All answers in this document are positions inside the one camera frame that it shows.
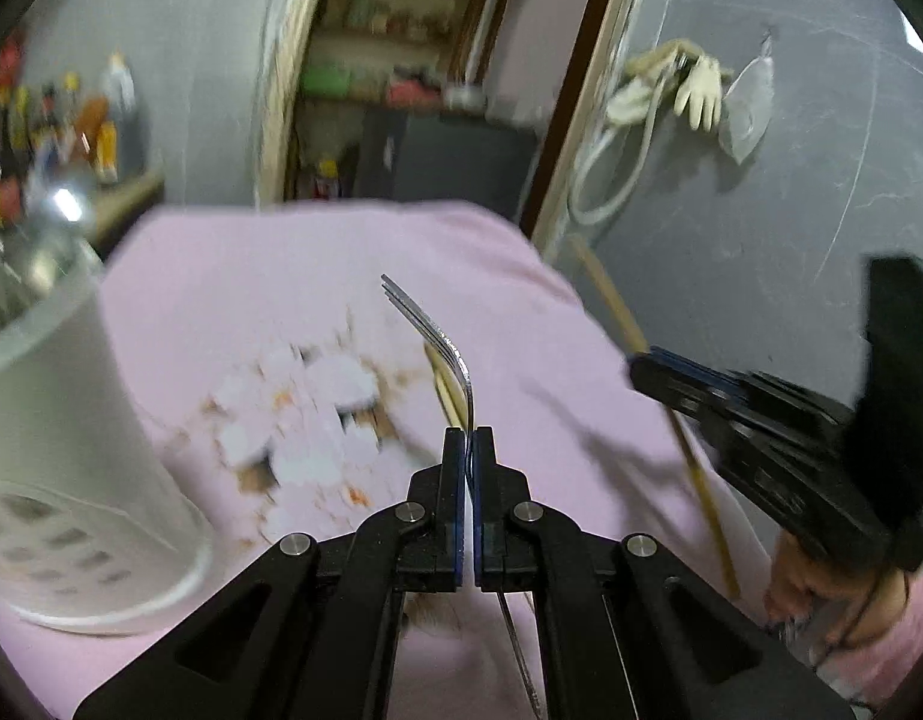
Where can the grey cabinet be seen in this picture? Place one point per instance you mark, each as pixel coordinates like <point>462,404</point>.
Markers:
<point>446,157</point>

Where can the person's right forearm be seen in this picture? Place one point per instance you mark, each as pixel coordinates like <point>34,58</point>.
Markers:
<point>922,637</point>

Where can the red plastic bag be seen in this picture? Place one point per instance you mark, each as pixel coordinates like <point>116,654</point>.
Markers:
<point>8,60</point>

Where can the small yellow red bottle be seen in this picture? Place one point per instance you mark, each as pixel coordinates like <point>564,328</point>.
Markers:
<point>328,178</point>

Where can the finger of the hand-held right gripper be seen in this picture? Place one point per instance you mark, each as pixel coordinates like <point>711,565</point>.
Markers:
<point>705,373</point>
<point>675,390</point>

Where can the red cap sauce bottle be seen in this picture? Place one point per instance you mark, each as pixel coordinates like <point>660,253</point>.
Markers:
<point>47,127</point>

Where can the metal pot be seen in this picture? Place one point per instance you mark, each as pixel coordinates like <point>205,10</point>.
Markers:
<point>463,97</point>

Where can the metal fork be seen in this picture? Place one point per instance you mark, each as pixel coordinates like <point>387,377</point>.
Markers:
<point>454,349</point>

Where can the green box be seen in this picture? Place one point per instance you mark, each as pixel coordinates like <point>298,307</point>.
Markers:
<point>326,81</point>

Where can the orange packet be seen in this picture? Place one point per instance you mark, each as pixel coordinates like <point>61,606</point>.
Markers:
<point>92,127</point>

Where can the pink blanket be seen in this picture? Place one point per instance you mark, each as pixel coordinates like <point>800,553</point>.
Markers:
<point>296,300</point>

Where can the wooden door frame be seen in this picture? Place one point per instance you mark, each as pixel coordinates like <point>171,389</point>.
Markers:
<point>281,90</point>

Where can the white mesh bag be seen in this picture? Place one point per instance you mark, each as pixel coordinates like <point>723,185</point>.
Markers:
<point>750,105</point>

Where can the wooden shelf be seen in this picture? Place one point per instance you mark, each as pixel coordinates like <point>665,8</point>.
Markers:
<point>401,22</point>

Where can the red cloth item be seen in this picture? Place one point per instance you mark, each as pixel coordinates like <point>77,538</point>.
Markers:
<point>412,94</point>

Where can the white plastic utensil holder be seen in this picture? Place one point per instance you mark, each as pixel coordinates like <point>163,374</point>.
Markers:
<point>64,420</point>

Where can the cream rubber gloves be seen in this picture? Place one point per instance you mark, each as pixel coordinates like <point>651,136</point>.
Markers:
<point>697,94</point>

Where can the kitchen counter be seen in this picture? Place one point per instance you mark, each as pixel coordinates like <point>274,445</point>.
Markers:
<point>127,199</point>

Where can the yellow cap sauce bottle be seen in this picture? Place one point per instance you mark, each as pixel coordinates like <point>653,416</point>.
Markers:
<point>70,116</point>

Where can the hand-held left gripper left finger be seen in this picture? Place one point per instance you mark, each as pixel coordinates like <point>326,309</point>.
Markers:
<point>450,487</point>

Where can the person's right hand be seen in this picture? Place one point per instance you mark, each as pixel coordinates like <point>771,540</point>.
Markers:
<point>798,585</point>

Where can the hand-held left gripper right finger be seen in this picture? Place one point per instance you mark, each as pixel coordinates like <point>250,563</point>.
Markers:
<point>487,487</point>

